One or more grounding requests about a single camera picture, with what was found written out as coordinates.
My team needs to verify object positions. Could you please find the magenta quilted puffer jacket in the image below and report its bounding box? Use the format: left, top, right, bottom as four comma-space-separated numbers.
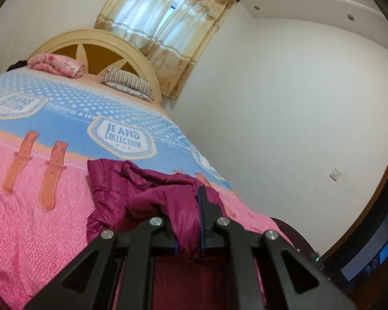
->
86, 158, 236, 260

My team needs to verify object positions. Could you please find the wooden door frame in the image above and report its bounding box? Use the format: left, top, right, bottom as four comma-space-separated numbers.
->
317, 129, 388, 262

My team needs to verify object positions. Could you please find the folded pink floral quilt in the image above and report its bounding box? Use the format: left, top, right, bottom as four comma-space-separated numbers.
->
27, 53, 85, 79

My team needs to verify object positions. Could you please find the yellow floral window curtain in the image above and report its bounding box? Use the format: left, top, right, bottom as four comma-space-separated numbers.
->
145, 0, 236, 100
95, 0, 198, 44

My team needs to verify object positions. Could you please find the dark round bed footboard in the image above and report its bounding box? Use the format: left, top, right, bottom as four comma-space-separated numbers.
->
268, 217, 314, 259

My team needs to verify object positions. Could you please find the striped pillow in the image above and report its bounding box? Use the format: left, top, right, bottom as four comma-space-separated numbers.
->
100, 68, 154, 101

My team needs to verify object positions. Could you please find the dark cloth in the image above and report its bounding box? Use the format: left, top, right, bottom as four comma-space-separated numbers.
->
6, 60, 29, 72

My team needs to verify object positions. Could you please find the cream arched bed headboard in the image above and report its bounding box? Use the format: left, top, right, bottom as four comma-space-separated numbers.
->
26, 29, 163, 106

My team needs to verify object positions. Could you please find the pink and blue printed blanket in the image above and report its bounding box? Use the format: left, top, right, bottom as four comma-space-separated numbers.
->
0, 68, 298, 310

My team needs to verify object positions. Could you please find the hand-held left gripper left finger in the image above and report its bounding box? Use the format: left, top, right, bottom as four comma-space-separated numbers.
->
24, 217, 178, 310

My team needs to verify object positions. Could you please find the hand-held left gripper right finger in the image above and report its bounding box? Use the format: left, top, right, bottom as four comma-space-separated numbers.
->
196, 185, 356, 310

